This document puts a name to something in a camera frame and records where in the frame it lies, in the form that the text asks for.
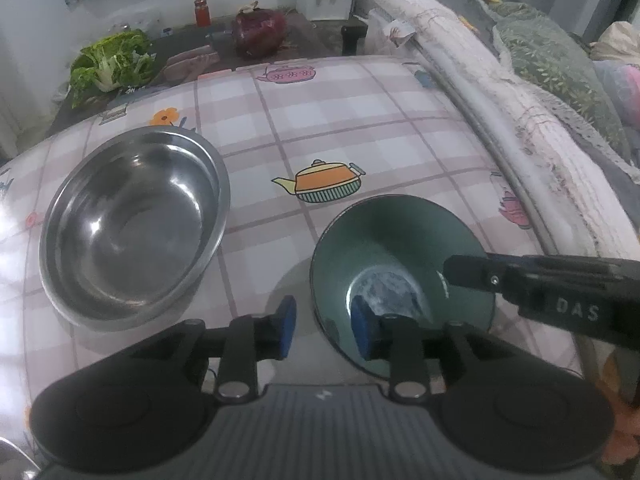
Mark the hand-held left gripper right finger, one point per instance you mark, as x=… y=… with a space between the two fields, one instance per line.
x=361 y=332

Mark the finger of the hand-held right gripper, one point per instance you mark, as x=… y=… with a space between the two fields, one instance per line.
x=470 y=274

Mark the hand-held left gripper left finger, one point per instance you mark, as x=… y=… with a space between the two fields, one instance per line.
x=286 y=327

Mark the green ceramic bowl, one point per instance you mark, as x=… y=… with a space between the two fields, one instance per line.
x=395 y=240

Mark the steel bowl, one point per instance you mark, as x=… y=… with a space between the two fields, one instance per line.
x=135 y=220

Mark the green floral pillow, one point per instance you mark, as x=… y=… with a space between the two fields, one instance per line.
x=540 y=55

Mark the pastel blanket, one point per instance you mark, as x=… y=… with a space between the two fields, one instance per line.
x=620 y=75

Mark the rolled white quilt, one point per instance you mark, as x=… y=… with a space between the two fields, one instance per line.
x=450 y=25

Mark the white plastic bag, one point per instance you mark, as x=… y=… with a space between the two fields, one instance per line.
x=382 y=30

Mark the black device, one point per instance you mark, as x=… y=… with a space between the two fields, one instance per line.
x=352 y=35

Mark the pink cloth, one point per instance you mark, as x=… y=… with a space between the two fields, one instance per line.
x=192 y=65

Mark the dark side table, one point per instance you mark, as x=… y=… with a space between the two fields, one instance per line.
x=310 y=35

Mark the napa cabbage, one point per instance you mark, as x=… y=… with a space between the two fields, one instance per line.
x=115 y=60

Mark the red jar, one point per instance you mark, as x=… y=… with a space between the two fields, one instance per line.
x=202 y=14

